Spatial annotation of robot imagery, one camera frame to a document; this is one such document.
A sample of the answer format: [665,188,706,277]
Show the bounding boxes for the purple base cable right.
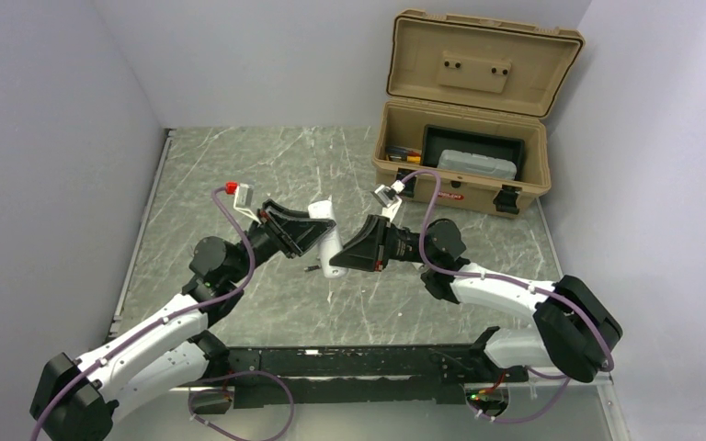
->
[472,365,574,426]

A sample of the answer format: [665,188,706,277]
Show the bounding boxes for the white remote control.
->
[308,199,348,279]

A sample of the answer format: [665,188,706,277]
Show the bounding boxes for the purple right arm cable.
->
[396,169,616,374]

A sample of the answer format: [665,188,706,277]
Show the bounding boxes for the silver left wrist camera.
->
[223,181,261,224]

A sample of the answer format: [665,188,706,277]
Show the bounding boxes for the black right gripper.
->
[327,216,438,274]

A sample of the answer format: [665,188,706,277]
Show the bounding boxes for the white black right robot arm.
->
[320,215,623,383]

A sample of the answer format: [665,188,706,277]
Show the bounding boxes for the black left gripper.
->
[226,200,336,285]

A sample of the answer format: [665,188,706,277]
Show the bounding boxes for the black toolbox tray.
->
[421,125,525,180]

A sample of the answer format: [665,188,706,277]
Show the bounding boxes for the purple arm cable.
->
[396,169,616,374]
[28,187,256,441]

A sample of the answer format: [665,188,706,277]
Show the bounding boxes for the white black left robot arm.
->
[29,200,336,440]

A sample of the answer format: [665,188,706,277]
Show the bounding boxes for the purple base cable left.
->
[187,369,296,441]

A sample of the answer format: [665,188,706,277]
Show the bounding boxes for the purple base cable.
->
[187,369,296,441]
[472,365,574,426]

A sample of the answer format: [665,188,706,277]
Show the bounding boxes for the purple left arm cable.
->
[28,187,256,441]

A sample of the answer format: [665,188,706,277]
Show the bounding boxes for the tan plastic toolbox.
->
[372,9,586,219]

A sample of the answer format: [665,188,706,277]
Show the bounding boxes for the grey plastic case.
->
[437,150,518,180]

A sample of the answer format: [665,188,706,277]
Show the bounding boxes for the screwdrivers in toolbox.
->
[384,145,422,164]

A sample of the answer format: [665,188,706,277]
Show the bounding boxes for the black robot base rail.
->
[202,344,529,409]

